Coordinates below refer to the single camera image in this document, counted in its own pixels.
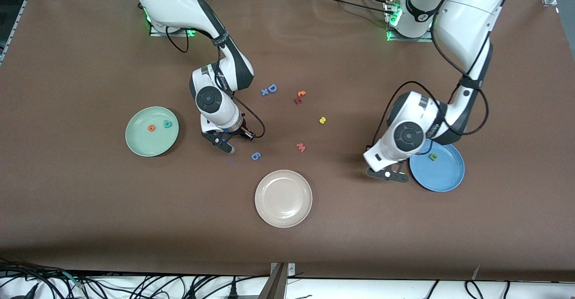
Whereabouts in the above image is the blue plate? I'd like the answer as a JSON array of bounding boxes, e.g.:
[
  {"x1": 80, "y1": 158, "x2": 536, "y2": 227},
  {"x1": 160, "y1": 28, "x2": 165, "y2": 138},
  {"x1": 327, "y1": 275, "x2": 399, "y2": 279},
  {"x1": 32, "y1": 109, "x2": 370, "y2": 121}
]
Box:
[{"x1": 409, "y1": 138, "x2": 465, "y2": 193}]

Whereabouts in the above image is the brown table cover mat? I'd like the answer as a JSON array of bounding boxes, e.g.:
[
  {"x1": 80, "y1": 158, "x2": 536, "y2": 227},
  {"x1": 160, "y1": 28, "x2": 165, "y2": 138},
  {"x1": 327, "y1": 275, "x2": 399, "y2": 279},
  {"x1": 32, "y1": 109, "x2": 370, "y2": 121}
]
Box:
[{"x1": 0, "y1": 0, "x2": 575, "y2": 282}]

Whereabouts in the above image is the beige plate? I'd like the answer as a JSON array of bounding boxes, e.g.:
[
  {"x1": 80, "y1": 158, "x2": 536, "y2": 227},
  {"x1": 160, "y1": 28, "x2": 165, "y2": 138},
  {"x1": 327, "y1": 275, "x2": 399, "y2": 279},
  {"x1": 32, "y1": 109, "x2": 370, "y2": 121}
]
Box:
[{"x1": 254, "y1": 170, "x2": 313, "y2": 229}]

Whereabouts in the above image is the green plate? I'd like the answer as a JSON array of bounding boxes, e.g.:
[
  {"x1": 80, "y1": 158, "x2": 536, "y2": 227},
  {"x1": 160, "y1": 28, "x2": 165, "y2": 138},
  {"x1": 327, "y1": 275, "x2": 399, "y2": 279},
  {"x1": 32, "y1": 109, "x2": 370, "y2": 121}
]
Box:
[{"x1": 125, "y1": 106, "x2": 180, "y2": 157}]

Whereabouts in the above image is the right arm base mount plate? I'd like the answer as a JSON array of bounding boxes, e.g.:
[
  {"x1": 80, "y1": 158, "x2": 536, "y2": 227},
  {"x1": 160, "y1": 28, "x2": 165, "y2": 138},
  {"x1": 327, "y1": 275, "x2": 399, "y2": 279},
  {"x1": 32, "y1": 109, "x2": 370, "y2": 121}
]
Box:
[{"x1": 150, "y1": 21, "x2": 199, "y2": 37}]

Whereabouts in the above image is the silver table edge bracket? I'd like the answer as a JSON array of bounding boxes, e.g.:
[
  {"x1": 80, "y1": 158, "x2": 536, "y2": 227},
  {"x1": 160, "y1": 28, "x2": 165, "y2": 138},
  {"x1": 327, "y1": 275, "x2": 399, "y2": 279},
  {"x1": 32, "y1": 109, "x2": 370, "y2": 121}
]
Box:
[{"x1": 270, "y1": 262, "x2": 296, "y2": 277}]

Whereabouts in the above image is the long black base cable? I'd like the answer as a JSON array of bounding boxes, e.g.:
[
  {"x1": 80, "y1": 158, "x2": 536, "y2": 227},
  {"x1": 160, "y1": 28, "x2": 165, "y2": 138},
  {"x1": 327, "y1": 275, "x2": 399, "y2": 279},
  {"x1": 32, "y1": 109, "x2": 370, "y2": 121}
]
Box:
[{"x1": 314, "y1": 0, "x2": 392, "y2": 14}]

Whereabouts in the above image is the black looped floor cable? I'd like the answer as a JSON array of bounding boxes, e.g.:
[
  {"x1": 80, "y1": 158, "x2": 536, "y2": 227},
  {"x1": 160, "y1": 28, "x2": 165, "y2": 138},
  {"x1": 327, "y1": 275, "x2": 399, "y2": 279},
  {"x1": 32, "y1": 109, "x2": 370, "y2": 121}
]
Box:
[{"x1": 464, "y1": 280, "x2": 485, "y2": 299}]

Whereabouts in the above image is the dark metal post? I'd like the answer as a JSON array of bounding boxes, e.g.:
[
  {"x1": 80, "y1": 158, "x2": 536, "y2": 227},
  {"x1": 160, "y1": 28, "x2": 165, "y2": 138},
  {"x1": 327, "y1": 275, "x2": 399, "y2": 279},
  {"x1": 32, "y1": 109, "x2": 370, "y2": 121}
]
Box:
[{"x1": 257, "y1": 263, "x2": 289, "y2": 299}]

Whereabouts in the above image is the teal tipped cable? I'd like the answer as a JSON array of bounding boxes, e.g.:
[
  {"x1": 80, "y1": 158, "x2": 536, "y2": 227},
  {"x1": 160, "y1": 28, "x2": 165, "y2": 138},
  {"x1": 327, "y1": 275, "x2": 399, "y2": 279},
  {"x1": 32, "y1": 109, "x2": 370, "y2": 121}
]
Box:
[{"x1": 62, "y1": 271, "x2": 86, "y2": 289}]

